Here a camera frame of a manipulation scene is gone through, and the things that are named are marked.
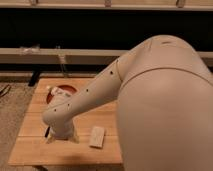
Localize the black table leg stand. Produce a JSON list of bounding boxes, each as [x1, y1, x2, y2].
[[28, 69, 41, 87]]

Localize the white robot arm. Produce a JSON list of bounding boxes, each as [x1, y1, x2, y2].
[[43, 35, 213, 171]]

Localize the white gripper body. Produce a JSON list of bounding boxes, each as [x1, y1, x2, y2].
[[50, 122, 75, 140]]

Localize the white block in bowl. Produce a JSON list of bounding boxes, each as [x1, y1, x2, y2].
[[50, 87, 71, 98]]

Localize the clear plastic wrap on rail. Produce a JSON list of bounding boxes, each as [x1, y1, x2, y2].
[[20, 45, 40, 55]]

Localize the beige wooden block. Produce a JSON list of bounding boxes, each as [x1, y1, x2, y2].
[[89, 126, 105, 148]]

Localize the black cable left floor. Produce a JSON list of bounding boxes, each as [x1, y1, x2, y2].
[[0, 83, 12, 98]]

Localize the red bowl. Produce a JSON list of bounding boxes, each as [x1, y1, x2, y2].
[[46, 85, 77, 104]]

